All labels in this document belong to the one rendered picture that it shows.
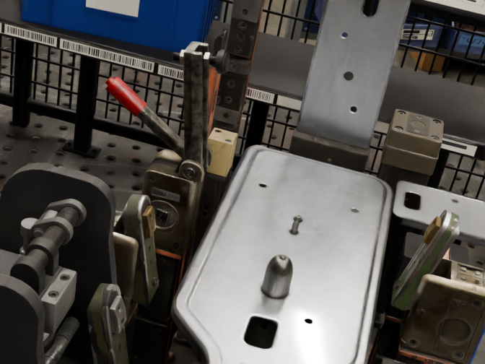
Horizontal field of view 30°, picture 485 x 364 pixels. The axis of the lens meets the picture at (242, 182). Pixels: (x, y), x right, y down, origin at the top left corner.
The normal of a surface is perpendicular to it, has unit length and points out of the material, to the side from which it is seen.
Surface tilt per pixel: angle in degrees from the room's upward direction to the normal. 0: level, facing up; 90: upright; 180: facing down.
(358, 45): 90
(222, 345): 0
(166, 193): 90
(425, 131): 0
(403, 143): 88
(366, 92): 90
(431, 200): 0
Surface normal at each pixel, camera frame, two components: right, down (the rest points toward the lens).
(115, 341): 0.97, 0.08
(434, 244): -0.22, 0.49
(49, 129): 0.17, -0.83
